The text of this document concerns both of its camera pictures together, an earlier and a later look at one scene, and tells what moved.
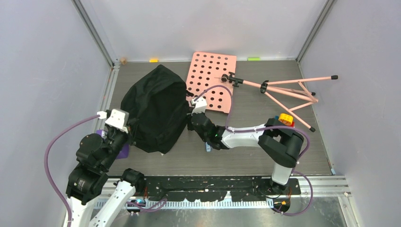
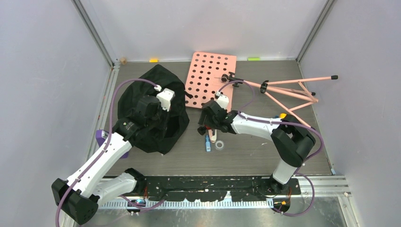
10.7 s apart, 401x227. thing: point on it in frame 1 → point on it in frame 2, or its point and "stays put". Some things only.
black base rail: x=204 y=188 stays put
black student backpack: x=156 y=103 stays put
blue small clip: x=208 y=148 stays put
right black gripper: x=190 y=126 → x=207 y=121
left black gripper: x=132 y=123 → x=166 y=117
